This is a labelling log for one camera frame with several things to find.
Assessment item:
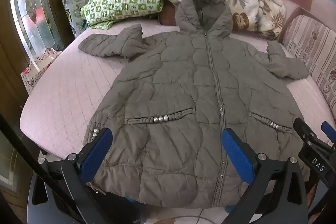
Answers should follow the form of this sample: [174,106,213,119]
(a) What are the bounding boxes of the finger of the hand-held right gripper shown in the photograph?
[293,117,320,145]
[321,121,336,146]

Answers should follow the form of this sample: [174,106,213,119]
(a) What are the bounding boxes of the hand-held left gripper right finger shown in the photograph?
[221,128,307,224]

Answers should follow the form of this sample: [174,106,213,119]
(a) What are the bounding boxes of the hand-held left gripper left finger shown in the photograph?
[32,127,113,224]

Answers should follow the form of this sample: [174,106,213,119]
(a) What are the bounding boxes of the olive quilted hooded jacket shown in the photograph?
[78,0,312,210]

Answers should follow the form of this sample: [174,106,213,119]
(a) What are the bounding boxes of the bed with pink sheet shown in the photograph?
[20,0,336,161]

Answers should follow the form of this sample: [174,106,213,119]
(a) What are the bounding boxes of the long thin pole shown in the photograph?
[0,112,92,224]

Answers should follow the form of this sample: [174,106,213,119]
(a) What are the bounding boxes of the striped floral bed side panel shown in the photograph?
[278,14,336,119]

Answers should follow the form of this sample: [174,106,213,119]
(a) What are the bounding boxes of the floral paper gift bag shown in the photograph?
[20,48,63,95]

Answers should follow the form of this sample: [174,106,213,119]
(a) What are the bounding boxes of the cream leaf print blanket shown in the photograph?
[142,0,286,40]

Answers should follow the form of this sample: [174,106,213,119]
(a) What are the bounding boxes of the clear green print plastic bag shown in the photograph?
[59,0,88,40]

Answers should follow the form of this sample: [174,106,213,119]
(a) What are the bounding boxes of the reddish brown cushion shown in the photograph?
[159,2,180,26]

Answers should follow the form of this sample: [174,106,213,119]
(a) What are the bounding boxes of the stained glass window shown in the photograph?
[9,0,57,57]

